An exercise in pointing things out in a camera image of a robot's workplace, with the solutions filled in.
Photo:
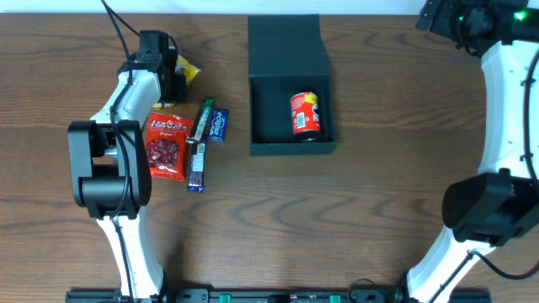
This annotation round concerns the green chocolate bar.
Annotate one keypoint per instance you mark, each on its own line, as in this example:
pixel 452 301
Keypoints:
pixel 201 119

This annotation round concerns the dark green box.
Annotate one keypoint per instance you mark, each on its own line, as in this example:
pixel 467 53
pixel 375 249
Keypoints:
pixel 287 56

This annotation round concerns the dark blue wafer bar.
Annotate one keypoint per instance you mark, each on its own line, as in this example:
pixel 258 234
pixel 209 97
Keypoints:
pixel 197 168

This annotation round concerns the red Pringles can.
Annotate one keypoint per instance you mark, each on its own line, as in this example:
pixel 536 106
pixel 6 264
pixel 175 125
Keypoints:
pixel 305 116

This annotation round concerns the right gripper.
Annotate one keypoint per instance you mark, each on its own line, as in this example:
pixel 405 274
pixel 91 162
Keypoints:
pixel 432 18

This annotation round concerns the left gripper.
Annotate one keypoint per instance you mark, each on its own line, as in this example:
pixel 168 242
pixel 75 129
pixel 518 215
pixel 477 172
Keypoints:
pixel 178 84

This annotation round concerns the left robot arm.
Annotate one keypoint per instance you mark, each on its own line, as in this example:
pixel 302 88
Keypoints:
pixel 111 176

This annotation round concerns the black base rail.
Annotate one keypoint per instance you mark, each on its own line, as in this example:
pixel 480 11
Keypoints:
pixel 362 295

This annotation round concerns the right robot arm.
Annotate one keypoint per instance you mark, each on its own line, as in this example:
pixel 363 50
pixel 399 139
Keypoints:
pixel 482 213

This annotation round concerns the blue Eclipse mint box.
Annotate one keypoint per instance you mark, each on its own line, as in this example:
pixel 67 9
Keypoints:
pixel 218 125

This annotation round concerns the yellow Hacks candy bag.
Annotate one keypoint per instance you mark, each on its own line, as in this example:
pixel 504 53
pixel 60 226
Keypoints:
pixel 184 74

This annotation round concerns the red Hacks candy bag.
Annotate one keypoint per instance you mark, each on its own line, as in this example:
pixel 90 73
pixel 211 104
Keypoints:
pixel 166 145

